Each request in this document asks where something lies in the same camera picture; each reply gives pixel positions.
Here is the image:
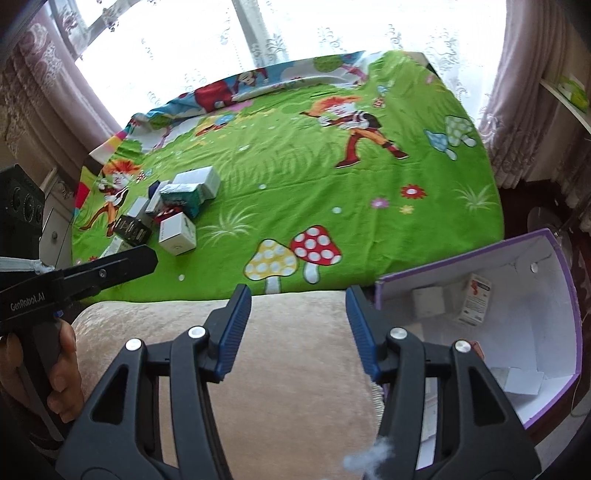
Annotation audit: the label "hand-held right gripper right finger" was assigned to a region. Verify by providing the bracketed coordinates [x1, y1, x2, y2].
[345, 285, 541, 480]

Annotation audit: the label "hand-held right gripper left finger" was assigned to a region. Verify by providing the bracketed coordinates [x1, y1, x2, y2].
[55, 284, 253, 480]

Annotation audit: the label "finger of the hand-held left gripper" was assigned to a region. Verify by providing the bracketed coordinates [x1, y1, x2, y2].
[55, 244, 160, 303]

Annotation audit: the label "black box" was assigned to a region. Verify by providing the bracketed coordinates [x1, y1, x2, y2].
[113, 213, 153, 247]

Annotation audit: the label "white box with grey lettering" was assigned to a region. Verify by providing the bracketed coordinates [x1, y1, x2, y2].
[158, 214, 198, 257]

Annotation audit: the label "white cube box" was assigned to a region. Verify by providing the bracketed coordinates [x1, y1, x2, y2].
[412, 285, 447, 319]

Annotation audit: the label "teal box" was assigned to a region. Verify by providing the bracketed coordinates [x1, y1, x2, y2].
[160, 182, 206, 219]

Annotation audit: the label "white box with grey side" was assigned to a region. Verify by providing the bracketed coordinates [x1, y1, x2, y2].
[172, 165, 222, 200]

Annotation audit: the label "white medicine box red print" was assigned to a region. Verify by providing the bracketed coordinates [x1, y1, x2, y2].
[454, 272, 493, 326]

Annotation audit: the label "large grey-white box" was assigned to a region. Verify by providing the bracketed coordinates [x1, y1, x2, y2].
[489, 366, 546, 396]

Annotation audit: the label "purple cardboard box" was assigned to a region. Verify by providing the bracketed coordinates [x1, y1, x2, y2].
[374, 228, 584, 472]

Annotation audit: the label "person's left hand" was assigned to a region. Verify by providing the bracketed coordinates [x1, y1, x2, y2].
[0, 318, 86, 425]

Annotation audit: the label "beige plush cushion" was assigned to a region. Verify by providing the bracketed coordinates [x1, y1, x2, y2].
[71, 291, 386, 480]

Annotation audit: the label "white carved cabinet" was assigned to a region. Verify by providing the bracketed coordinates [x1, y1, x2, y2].
[39, 168, 79, 273]

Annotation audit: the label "green cartoon printed sheet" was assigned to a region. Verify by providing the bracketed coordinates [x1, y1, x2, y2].
[71, 50, 505, 306]

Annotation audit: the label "pink curtain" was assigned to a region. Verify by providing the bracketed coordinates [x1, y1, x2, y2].
[0, 0, 128, 158]
[478, 0, 591, 186]

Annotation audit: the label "white lace curtain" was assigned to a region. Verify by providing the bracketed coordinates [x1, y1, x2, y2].
[74, 0, 509, 126]

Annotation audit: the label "green packet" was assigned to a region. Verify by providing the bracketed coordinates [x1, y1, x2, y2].
[556, 75, 591, 110]

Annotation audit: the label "thin cable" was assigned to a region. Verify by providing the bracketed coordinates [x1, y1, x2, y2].
[569, 373, 583, 417]

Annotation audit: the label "window frame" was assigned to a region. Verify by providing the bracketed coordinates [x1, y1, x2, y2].
[230, 0, 297, 71]

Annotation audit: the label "wall shelf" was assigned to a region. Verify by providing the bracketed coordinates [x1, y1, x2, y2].
[539, 73, 591, 121]

